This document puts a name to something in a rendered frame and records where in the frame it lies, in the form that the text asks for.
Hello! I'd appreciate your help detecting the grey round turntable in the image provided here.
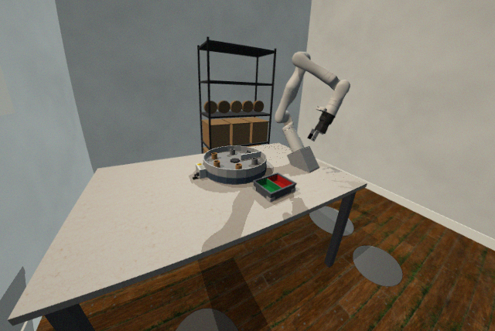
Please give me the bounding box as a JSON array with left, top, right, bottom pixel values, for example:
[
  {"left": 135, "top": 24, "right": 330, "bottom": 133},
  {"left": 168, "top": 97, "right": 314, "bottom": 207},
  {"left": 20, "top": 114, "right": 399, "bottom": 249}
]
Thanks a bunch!
[{"left": 193, "top": 145, "right": 267, "bottom": 185}]

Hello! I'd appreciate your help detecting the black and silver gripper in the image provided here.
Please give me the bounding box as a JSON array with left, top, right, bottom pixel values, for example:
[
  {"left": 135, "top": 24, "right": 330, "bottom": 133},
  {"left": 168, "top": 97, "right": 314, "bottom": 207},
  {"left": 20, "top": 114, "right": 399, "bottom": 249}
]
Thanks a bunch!
[{"left": 308, "top": 104, "right": 339, "bottom": 141}]

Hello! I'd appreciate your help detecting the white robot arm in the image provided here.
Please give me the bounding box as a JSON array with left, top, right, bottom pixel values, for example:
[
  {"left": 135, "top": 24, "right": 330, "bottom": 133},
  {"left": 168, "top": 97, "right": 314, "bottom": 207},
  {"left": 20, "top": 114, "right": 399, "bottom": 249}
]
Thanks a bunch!
[{"left": 275, "top": 52, "right": 350, "bottom": 152}]

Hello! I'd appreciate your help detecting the grey crate with red and green compartments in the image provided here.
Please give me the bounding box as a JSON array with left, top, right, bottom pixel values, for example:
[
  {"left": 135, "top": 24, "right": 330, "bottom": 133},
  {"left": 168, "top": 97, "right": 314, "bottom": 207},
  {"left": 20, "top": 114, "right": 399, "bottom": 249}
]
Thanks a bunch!
[{"left": 253, "top": 172, "right": 295, "bottom": 202}]

